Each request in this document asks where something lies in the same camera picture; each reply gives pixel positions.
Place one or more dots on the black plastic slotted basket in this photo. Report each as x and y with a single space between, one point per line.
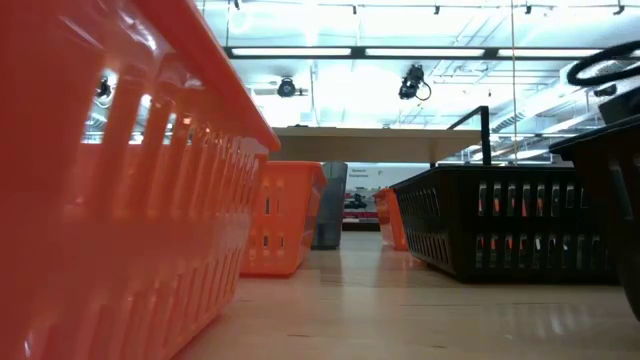
500 222
600 200

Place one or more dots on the orange plastic slotted basket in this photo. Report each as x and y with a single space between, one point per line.
75 240
390 220
285 220

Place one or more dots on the grey translucent plastic basket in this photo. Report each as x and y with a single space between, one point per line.
332 210

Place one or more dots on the wooden shelf with black legs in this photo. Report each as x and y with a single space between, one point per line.
375 145

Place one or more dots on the black round ceiling fixture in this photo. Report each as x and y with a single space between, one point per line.
605 91
286 88

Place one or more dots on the overhead beam with light strips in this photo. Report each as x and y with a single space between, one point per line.
357 52

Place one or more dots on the red and white storage rack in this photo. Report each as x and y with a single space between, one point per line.
370 215

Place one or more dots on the silver ventilation duct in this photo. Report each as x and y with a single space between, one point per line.
530 107

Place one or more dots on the black overhead camera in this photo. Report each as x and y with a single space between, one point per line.
411 82

